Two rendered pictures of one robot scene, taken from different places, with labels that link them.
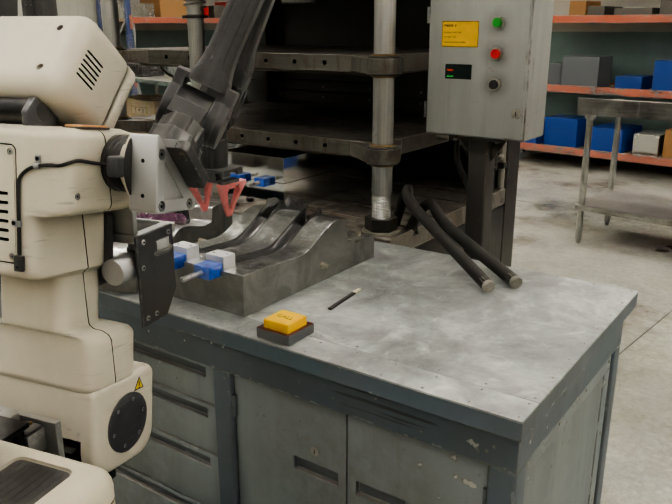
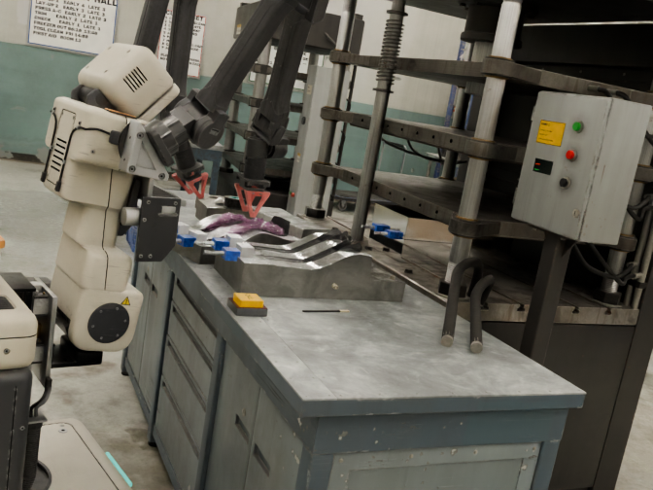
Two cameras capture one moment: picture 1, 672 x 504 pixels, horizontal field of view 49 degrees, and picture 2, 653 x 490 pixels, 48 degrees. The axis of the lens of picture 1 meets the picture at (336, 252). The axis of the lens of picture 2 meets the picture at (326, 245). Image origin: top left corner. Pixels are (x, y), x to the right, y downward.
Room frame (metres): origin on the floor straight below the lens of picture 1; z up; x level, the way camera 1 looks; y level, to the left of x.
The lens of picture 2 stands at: (-0.14, -0.90, 1.36)
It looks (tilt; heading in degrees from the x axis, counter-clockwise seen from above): 11 degrees down; 29
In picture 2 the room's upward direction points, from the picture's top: 10 degrees clockwise
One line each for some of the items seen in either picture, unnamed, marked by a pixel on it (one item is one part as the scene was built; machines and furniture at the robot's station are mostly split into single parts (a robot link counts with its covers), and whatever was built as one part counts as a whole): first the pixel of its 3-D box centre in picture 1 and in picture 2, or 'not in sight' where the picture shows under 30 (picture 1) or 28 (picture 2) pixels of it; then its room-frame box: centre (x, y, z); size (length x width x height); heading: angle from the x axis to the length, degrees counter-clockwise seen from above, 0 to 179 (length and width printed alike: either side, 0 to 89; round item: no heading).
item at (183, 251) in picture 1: (168, 261); (217, 243); (1.49, 0.36, 0.89); 0.13 x 0.05 x 0.05; 144
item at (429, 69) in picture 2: not in sight; (481, 93); (2.73, 0.12, 1.45); 1.29 x 0.82 x 0.19; 55
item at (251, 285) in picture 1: (272, 246); (311, 262); (1.68, 0.15, 0.87); 0.50 x 0.26 x 0.14; 145
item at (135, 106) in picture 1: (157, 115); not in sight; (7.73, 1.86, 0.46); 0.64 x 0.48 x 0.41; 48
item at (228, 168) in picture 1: (213, 156); (254, 170); (1.46, 0.25, 1.12); 0.10 x 0.07 x 0.07; 55
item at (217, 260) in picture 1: (204, 271); (226, 254); (1.43, 0.27, 0.89); 0.13 x 0.05 x 0.05; 145
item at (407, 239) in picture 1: (301, 192); (445, 261); (2.74, 0.13, 0.76); 1.30 x 0.84 x 0.07; 55
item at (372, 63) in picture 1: (303, 74); (469, 157); (2.74, 0.12, 1.20); 1.29 x 0.83 x 0.19; 55
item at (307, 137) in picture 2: not in sight; (285, 121); (5.71, 3.02, 1.03); 1.54 x 0.94 x 2.06; 48
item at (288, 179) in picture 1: (298, 168); (440, 236); (2.65, 0.14, 0.87); 0.50 x 0.27 x 0.17; 145
